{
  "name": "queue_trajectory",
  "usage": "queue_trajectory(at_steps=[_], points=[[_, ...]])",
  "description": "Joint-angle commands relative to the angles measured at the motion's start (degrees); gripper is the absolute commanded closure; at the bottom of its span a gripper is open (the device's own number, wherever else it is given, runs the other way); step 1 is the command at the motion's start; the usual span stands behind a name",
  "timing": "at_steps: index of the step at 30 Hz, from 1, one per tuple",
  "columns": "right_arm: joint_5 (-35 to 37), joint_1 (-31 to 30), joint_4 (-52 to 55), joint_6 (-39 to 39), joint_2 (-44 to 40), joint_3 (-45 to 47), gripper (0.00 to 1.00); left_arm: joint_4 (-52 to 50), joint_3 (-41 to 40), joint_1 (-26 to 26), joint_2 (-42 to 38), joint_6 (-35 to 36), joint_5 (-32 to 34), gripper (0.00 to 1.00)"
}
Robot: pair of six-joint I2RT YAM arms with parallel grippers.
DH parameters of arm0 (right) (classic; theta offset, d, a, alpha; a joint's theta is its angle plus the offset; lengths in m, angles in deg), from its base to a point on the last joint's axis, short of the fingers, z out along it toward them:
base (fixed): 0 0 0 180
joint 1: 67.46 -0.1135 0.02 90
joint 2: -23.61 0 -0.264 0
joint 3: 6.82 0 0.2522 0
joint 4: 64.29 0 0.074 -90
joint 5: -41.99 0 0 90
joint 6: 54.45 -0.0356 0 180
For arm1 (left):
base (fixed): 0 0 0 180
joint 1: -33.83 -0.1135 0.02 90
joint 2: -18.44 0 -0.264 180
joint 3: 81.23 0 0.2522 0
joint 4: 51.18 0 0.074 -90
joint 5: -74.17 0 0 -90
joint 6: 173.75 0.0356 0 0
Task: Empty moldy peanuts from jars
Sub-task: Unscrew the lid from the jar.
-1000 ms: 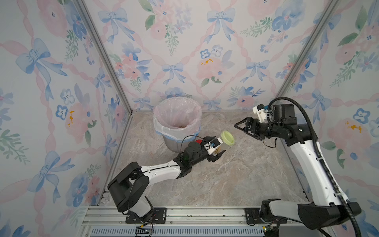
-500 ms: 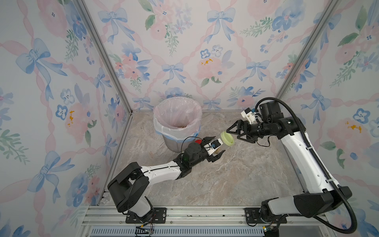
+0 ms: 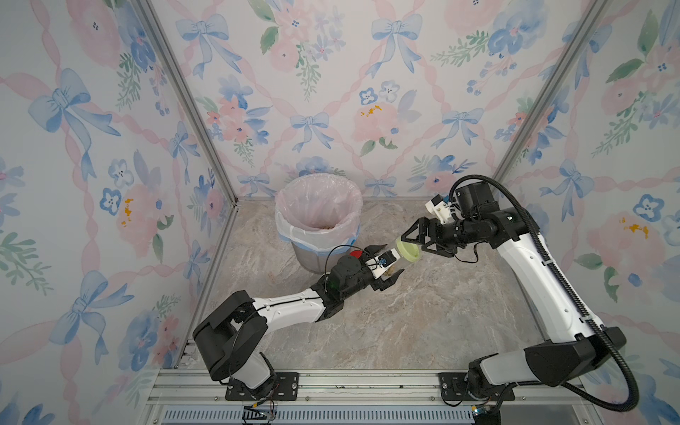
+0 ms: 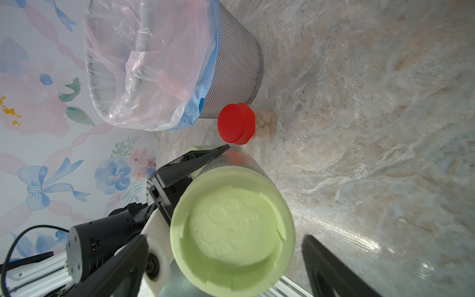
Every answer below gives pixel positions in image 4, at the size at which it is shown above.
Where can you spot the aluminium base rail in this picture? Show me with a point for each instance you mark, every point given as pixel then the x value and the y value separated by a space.
pixel 285 288

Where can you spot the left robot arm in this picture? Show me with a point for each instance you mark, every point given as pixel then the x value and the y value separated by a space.
pixel 88 247

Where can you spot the grey mesh trash bin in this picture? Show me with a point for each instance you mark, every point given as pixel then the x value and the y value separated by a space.
pixel 238 70

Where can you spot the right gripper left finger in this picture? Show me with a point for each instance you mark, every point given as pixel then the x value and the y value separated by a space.
pixel 121 276

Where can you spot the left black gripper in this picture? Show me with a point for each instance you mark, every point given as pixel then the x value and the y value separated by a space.
pixel 169 182

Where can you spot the red lid peanut jar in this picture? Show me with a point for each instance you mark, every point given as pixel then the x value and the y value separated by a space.
pixel 241 124

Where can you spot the green lid jar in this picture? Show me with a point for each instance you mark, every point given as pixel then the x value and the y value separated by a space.
pixel 232 233
pixel 196 161

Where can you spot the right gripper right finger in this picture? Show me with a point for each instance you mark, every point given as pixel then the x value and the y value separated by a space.
pixel 328 276

